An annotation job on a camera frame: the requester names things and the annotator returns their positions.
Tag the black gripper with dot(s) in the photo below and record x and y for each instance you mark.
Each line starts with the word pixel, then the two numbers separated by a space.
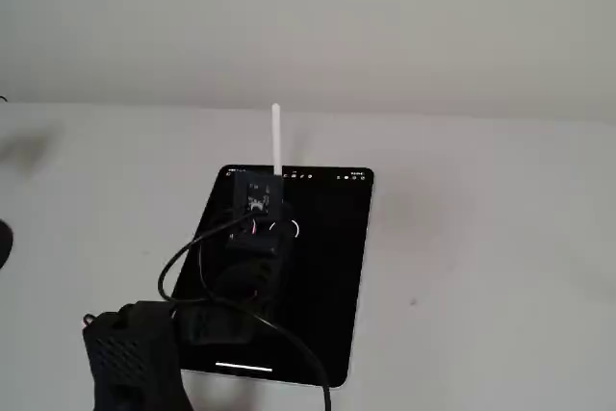
pixel 256 244

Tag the white stylus pen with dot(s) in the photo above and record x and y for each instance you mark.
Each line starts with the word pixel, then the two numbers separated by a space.
pixel 276 141

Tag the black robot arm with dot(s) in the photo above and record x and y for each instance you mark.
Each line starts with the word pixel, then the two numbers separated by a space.
pixel 125 358

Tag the black tablet with drawn circle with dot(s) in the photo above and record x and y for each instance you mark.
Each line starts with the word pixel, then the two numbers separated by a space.
pixel 332 262

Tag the dark rounded object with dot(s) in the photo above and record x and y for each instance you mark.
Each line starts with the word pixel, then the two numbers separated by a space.
pixel 5 245

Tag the black gripper camera module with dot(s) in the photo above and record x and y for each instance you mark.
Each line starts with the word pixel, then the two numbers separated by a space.
pixel 257 194

